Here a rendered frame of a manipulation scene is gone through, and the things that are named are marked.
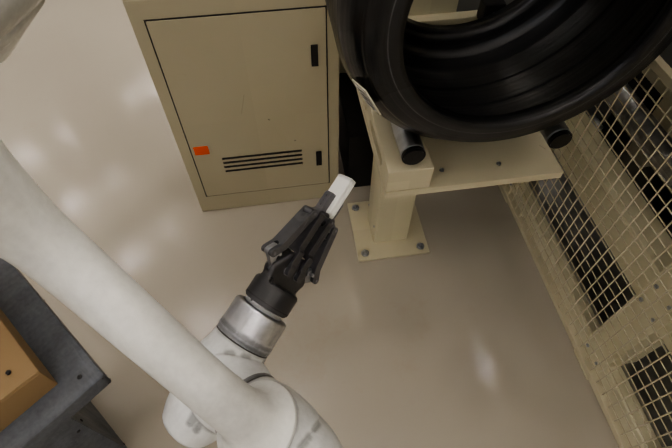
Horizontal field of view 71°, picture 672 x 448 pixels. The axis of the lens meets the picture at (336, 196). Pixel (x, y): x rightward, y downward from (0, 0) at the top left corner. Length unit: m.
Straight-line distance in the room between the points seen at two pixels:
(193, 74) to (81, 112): 1.18
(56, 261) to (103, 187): 1.68
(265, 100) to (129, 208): 0.81
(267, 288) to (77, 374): 0.46
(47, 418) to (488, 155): 0.96
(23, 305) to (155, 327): 0.66
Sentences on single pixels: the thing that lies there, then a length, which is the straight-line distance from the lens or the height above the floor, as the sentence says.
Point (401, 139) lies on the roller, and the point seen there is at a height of 0.91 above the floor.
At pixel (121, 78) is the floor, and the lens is 2.70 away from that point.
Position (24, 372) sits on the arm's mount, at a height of 0.72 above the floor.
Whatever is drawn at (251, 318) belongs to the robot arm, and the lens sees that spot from 0.71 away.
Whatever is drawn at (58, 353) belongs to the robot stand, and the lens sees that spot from 1.08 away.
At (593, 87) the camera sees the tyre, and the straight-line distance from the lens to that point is 0.90.
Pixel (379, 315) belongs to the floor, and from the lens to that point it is 1.68.
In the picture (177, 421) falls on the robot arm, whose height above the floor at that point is 0.84.
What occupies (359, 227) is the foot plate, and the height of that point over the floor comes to 0.01.
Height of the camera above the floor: 1.54
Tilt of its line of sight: 52 degrees down
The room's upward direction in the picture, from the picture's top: straight up
